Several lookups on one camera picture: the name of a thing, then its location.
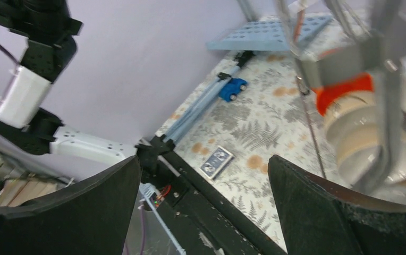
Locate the blue playing card deck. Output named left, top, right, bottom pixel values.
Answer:
left=199, top=146, right=234, bottom=180

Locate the stainless steel dish rack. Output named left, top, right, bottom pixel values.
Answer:
left=276, top=1, right=406, bottom=194

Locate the light blue folded tripod stand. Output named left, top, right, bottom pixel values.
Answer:
left=162, top=50, right=255, bottom=144

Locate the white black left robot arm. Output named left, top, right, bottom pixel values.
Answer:
left=0, top=1, right=136, bottom=165

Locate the beige ceramic bowl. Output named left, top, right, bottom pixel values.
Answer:
left=324, top=91, right=406, bottom=184

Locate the orange bowl front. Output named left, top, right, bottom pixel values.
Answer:
left=312, top=73, right=374, bottom=116

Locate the light blue perforated tray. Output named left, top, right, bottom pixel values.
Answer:
left=206, top=14, right=332, bottom=52

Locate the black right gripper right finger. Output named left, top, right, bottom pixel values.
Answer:
left=268, top=155, right=406, bottom=255

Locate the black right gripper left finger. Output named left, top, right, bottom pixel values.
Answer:
left=0, top=156, right=141, bottom=254

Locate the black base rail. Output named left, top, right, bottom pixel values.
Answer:
left=136, top=136, right=285, bottom=254

